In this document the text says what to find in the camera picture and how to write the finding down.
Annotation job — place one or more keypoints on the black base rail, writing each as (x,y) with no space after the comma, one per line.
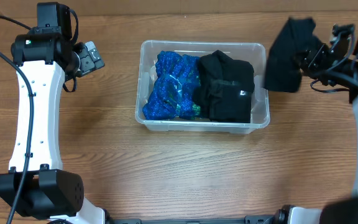
(249,219)

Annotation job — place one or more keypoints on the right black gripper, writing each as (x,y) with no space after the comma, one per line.
(317,56)

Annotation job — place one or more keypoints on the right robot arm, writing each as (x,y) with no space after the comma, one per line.
(346,74)

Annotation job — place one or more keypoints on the black garment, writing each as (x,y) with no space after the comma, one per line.
(282,73)
(226,88)

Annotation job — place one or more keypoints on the sparkly blue knit garment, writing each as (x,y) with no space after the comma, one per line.
(172,95)

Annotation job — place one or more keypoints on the clear plastic storage bin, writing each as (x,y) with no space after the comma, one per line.
(254,53)

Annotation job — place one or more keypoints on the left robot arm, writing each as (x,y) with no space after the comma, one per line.
(45,58)

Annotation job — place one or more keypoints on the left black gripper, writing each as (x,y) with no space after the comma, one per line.
(74,63)

